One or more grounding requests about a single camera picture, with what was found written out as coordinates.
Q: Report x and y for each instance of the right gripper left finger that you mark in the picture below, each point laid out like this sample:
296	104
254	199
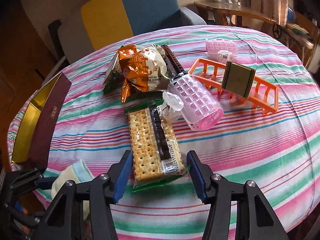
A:
64	218

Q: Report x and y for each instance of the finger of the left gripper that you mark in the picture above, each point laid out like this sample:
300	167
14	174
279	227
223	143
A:
45	183

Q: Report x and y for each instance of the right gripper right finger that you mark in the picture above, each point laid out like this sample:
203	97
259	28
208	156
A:
255	217

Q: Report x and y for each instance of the beige blue sock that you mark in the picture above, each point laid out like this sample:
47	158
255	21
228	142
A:
78	172

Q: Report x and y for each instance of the large cracker packet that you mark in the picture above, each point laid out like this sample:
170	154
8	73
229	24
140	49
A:
157	159

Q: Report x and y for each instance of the brown brick model bar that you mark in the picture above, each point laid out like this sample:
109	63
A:
174	67

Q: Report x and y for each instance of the gold maroon gift box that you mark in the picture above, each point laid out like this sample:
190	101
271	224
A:
32	143

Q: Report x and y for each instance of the striped tablecloth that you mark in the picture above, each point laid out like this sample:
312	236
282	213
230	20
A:
279	151

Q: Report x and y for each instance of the pink plastic basket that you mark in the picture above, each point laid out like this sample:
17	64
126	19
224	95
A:
201	110

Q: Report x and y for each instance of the orange plastic rack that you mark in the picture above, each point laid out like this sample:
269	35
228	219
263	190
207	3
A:
263	94

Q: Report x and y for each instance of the orange snack bag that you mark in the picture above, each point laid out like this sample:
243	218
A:
137	69

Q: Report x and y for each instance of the small gold brown box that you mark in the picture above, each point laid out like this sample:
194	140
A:
238	79

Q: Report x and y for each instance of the pink lidded plastic case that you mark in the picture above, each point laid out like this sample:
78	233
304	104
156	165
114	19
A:
221	50

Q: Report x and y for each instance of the yellow blue grey armchair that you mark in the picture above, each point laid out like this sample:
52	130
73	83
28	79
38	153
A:
99	23

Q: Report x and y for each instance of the wooden shelf unit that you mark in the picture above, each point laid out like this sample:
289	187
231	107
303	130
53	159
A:
301	35

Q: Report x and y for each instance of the wooden side table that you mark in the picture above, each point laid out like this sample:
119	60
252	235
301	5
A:
221	13

